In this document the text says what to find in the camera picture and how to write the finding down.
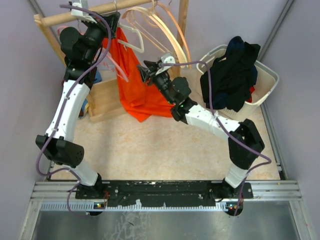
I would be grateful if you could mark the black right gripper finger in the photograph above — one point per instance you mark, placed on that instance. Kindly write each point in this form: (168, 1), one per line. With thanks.
(153, 66)
(145, 73)

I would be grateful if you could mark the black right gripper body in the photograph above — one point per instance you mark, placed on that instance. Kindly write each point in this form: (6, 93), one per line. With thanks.
(162, 82)

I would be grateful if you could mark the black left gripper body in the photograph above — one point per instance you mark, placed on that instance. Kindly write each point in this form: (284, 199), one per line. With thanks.
(96, 32)

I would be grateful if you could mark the pink hanger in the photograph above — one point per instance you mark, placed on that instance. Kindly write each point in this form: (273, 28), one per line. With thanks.
(112, 62)

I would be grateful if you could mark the beige wooden hanger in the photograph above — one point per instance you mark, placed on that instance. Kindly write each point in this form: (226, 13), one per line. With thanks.
(180, 52)

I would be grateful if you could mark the cream plastic hook hanger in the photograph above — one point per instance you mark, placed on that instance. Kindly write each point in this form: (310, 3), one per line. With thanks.
(137, 17)

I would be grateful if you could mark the black orange t shirt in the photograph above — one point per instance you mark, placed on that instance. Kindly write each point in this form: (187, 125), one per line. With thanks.
(230, 77)

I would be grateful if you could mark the navy t shirt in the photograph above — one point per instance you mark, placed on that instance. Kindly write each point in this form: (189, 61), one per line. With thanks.
(240, 62)

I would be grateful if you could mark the red t shirt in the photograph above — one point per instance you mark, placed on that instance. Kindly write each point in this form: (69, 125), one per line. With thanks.
(251, 90)

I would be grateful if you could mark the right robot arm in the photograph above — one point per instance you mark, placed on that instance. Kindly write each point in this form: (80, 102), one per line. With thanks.
(245, 144)

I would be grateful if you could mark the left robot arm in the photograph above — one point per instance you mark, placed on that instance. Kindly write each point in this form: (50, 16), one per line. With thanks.
(82, 52)

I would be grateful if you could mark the wooden clothes rack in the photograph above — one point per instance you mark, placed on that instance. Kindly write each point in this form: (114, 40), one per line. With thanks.
(105, 94)

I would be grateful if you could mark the white laundry basket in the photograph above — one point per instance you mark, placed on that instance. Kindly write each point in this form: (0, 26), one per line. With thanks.
(266, 82)

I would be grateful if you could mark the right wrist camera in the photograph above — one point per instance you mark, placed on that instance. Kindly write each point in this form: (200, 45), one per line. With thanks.
(164, 63)

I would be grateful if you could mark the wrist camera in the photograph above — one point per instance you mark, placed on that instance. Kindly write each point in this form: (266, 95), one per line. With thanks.
(164, 63)
(79, 10)

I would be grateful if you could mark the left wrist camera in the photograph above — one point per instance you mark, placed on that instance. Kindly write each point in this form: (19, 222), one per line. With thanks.
(79, 10)

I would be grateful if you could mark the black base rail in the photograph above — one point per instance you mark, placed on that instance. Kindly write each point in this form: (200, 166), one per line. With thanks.
(155, 194)

